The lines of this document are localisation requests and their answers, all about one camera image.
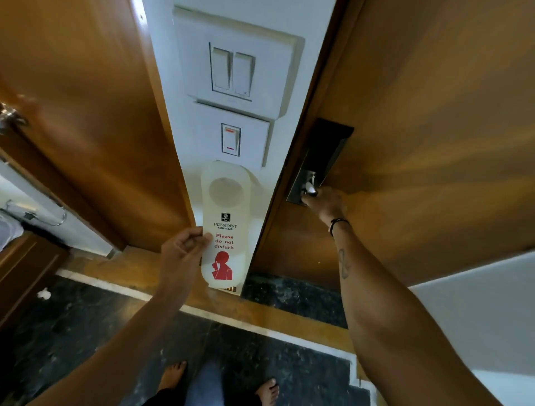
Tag person's left foot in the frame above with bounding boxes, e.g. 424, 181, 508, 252
157, 361, 188, 392

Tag brown wooden cabinet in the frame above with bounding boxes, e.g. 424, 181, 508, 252
0, 231, 70, 332

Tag person's right forearm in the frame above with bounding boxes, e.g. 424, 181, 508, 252
329, 221, 502, 406

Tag metal towel ring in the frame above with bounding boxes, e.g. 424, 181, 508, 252
4, 199, 68, 228

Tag person's right foot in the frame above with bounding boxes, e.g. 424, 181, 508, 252
255, 378, 280, 406

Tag person's foot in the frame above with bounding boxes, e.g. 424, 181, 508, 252
157, 361, 188, 392
255, 378, 280, 406

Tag wooden door with round knob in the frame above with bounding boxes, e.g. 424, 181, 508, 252
0, 0, 195, 253

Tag white single switch panel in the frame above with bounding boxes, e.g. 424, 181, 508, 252
193, 101, 271, 171

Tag person's black trousers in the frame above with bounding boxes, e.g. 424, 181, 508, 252
143, 388, 186, 406

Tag white towel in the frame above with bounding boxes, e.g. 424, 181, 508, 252
0, 212, 25, 252

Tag silver round door knob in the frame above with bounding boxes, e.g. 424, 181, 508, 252
0, 102, 29, 135

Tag wooden door with lock plate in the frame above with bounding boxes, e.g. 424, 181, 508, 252
250, 0, 535, 291

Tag white double switch panel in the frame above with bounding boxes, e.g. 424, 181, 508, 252
172, 6, 298, 120

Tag white door hanger sign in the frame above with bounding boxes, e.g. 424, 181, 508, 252
201, 161, 251, 289

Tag person's right hand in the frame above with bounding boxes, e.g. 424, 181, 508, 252
301, 187, 349, 227

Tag person's left hand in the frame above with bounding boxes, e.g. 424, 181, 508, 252
160, 227, 213, 294

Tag person's left forearm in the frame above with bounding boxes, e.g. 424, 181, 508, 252
27, 288, 189, 406

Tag black door lock plate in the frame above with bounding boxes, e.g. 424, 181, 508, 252
286, 118, 355, 206

